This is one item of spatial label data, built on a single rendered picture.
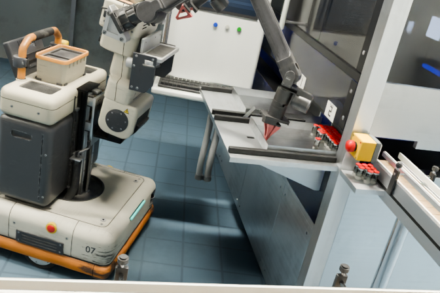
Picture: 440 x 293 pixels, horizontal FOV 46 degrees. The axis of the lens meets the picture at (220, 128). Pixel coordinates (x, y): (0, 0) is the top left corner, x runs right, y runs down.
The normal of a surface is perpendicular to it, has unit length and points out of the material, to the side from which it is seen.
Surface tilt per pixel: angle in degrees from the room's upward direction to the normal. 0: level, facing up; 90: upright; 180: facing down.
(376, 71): 90
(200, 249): 0
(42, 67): 92
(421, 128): 90
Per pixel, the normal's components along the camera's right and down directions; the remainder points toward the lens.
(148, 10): -0.29, 0.15
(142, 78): -0.21, 0.34
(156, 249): 0.19, -0.90
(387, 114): 0.18, 0.41
